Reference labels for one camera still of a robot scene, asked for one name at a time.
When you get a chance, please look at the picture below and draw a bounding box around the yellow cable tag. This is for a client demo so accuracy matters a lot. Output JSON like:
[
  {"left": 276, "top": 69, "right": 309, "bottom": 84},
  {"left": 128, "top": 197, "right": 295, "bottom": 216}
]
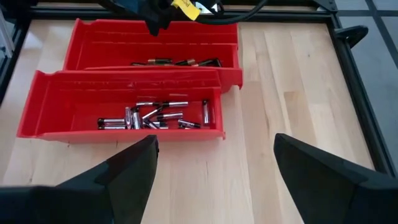
[{"left": 171, "top": 0, "right": 201, "bottom": 22}]

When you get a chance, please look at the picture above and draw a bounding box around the red plastic bin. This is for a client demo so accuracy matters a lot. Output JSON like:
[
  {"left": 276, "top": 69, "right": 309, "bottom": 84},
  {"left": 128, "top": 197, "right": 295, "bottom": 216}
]
[
  {"left": 63, "top": 17, "right": 244, "bottom": 94},
  {"left": 16, "top": 68, "right": 226, "bottom": 144}
]

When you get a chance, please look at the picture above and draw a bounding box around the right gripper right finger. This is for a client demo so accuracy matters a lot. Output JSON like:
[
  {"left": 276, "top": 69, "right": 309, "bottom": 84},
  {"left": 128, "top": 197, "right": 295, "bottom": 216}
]
[{"left": 273, "top": 133, "right": 398, "bottom": 224}]

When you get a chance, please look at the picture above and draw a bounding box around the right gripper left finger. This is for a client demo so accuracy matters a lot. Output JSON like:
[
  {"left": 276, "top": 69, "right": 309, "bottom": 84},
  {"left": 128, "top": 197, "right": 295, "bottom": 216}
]
[{"left": 0, "top": 134, "right": 160, "bottom": 224}]

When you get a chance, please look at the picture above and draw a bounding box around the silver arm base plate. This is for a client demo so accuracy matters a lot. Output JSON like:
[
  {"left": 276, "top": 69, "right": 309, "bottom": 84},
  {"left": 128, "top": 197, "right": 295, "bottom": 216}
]
[{"left": 195, "top": 1, "right": 219, "bottom": 15}]

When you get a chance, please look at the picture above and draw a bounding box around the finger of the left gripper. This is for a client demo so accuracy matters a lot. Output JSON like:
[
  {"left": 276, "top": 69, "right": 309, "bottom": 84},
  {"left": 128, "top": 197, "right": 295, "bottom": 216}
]
[{"left": 147, "top": 19, "right": 167, "bottom": 37}]

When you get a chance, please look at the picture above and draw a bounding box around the black aluminium table frame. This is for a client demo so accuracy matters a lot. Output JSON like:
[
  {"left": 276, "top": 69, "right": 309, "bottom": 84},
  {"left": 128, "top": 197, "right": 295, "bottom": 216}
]
[{"left": 0, "top": 0, "right": 398, "bottom": 179}]

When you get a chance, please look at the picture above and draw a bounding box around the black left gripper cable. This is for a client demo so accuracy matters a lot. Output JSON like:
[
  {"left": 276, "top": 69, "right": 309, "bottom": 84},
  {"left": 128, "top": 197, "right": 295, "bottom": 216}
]
[{"left": 195, "top": 0, "right": 269, "bottom": 26}]

